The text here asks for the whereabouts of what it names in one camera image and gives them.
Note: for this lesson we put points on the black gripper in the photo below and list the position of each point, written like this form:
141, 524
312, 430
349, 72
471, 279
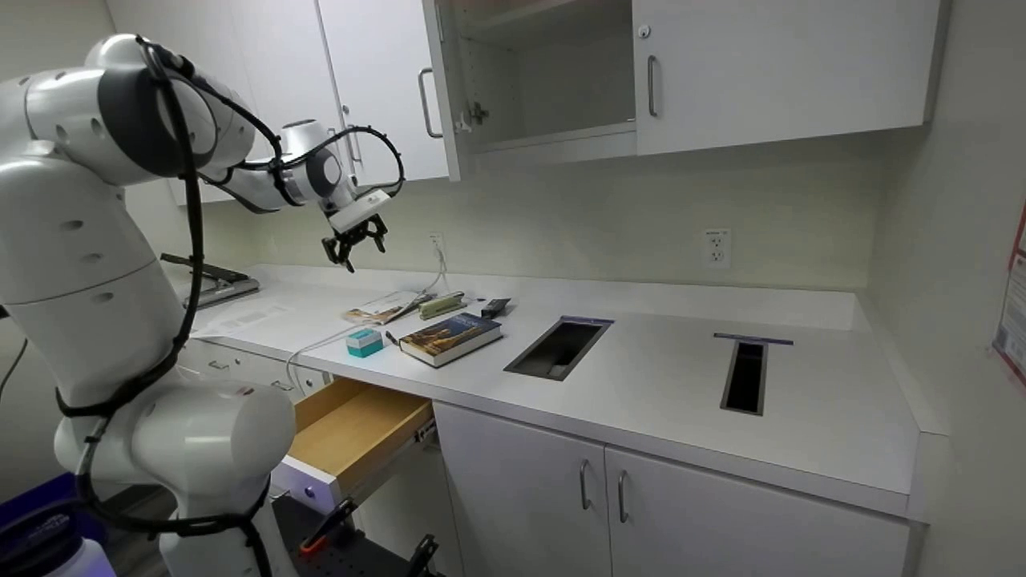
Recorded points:
356, 234

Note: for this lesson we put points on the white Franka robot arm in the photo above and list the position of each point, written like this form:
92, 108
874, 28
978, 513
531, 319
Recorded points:
76, 234

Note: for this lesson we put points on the white closed drawer front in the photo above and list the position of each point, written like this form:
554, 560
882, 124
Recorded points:
245, 374

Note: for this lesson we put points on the open wooden drawer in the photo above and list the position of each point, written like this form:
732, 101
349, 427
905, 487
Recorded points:
348, 427

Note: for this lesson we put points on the stack of papers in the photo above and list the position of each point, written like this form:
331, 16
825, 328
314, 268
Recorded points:
387, 308

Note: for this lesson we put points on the teal staple box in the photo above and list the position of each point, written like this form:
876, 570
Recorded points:
364, 340

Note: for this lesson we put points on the beige stapler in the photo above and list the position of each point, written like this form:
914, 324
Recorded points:
442, 305

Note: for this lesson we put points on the grey metal desk device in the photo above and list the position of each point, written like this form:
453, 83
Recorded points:
229, 282

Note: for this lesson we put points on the small black desk tool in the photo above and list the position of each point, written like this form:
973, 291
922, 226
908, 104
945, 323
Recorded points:
496, 305

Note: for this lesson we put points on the open white cabinet door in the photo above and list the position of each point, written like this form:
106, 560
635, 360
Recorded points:
448, 66

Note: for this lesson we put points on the square counter opening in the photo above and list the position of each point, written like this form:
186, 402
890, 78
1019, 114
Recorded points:
554, 352

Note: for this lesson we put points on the black red clamp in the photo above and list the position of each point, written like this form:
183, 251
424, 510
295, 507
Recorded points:
324, 529

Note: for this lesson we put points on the white lower cabinet door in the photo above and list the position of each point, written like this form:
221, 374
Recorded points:
747, 529
513, 502

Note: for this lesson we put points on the narrow counter slot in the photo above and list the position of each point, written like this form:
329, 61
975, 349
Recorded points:
746, 376

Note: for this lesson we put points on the blue plastic object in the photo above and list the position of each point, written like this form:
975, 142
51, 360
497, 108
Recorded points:
34, 497

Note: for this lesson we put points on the white wall outlet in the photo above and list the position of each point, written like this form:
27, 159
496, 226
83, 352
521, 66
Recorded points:
715, 248

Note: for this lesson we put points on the wall poster with red border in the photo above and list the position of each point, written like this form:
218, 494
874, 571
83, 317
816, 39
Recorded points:
1011, 308

